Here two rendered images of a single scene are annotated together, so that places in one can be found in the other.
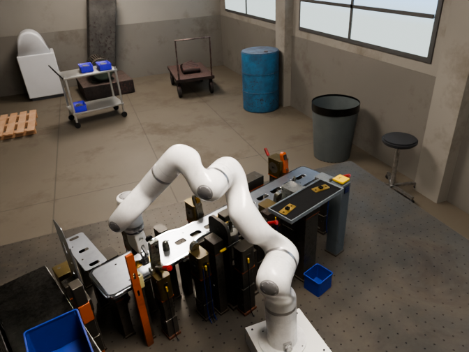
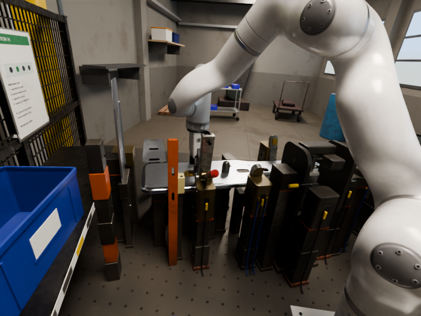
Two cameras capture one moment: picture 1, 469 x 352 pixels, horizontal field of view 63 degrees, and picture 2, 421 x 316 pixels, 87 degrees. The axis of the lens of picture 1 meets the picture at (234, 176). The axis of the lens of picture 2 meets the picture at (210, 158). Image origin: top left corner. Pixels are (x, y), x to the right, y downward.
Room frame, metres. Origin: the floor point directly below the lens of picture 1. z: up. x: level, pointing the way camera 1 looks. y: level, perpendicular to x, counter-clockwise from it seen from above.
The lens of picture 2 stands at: (0.60, 0.07, 1.42)
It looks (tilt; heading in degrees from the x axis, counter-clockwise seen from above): 24 degrees down; 23
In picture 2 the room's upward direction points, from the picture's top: 4 degrees clockwise
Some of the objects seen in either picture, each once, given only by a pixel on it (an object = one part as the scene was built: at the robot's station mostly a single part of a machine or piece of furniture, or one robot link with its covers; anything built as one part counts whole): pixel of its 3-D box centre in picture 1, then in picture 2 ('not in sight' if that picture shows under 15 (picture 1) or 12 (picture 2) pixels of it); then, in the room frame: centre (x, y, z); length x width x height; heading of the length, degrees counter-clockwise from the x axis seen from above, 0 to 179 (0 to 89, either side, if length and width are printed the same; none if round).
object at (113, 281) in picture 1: (226, 216); (300, 167); (1.60, 0.05, 1.00); 1.38 x 0.22 x 0.02; 129
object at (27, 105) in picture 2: not in sight; (20, 84); (1.01, 0.92, 1.30); 0.23 x 0.02 x 0.31; 39
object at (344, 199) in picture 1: (337, 218); not in sight; (1.63, -0.53, 0.92); 0.08 x 0.08 x 0.44; 39
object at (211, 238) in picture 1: (217, 275); (272, 221); (1.27, 0.10, 0.91); 0.07 x 0.05 x 0.42; 39
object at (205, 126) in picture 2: (133, 225); (197, 124); (1.28, 0.42, 1.20); 0.09 x 0.08 x 0.03; 39
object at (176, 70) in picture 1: (189, 61); (289, 99); (7.32, 0.72, 0.52); 1.28 x 0.75 x 1.03; 18
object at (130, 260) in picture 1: (140, 303); (172, 210); (1.10, 0.41, 0.95); 0.03 x 0.01 x 0.50; 129
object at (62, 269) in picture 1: (75, 299); (126, 186); (1.21, 0.72, 0.88); 0.08 x 0.08 x 0.36; 39
